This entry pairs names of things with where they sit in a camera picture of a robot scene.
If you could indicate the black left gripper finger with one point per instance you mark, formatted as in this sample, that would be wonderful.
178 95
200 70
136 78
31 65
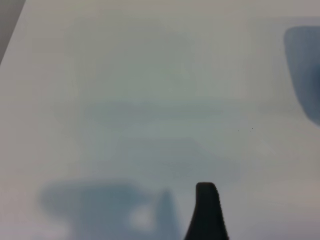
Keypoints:
206 215

